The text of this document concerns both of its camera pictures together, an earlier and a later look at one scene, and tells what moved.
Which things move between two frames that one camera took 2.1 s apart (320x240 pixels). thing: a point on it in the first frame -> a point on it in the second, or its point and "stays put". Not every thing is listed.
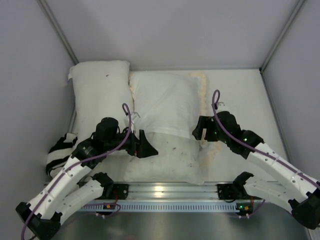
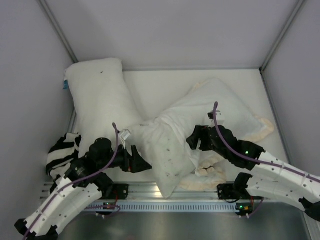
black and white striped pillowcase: [59, 153] stays put
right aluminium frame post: [271, 53] stays put
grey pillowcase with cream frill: [170, 103] -> [212, 102]
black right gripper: [208, 128] -> [203, 136]
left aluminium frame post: [58, 32] stays put
